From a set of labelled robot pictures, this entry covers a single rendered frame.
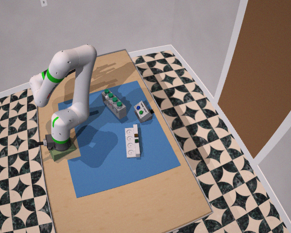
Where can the white sloping button panel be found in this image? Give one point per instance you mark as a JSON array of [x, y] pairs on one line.
[[142, 112]]

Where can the blue flat mat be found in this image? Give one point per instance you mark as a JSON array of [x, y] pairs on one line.
[[103, 163]]

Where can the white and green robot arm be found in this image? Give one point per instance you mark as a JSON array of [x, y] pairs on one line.
[[42, 86]]

